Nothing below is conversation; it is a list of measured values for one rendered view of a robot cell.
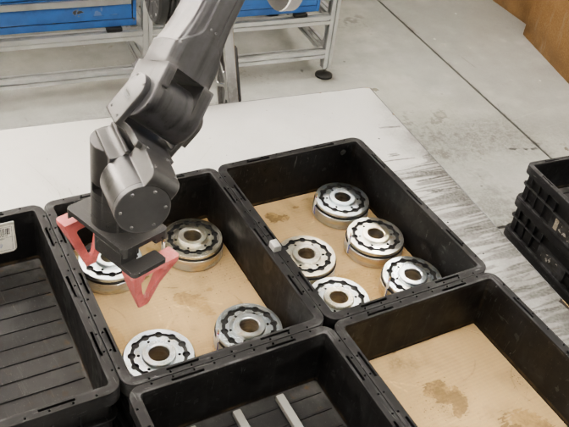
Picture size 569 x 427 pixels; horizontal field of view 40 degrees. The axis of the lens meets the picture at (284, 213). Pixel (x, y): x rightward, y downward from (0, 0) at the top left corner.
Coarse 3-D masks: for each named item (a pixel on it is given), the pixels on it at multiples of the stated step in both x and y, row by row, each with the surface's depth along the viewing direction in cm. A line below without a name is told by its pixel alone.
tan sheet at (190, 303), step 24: (216, 264) 131; (144, 288) 125; (168, 288) 126; (192, 288) 126; (216, 288) 127; (240, 288) 128; (120, 312) 121; (144, 312) 121; (168, 312) 122; (192, 312) 122; (216, 312) 123; (120, 336) 117; (192, 336) 118
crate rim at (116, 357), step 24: (48, 216) 121; (240, 216) 127; (264, 240) 122; (72, 264) 114; (96, 312) 107; (312, 312) 111; (264, 336) 107; (120, 360) 101; (192, 360) 102; (120, 384) 99
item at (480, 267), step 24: (336, 144) 146; (360, 144) 147; (240, 168) 138; (384, 168) 142; (240, 192) 131; (408, 192) 136; (432, 216) 132; (456, 240) 128; (288, 264) 119; (480, 264) 123; (312, 288) 115; (408, 288) 117; (432, 288) 118; (336, 312) 112; (360, 312) 112
